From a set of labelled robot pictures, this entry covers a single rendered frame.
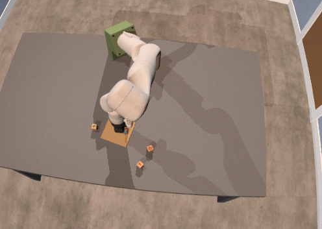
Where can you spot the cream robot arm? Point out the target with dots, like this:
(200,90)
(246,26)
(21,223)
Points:
(125,100)

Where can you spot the orange square mat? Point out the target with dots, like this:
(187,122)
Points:
(118,138)

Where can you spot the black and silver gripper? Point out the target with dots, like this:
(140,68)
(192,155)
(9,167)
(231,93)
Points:
(119,125)

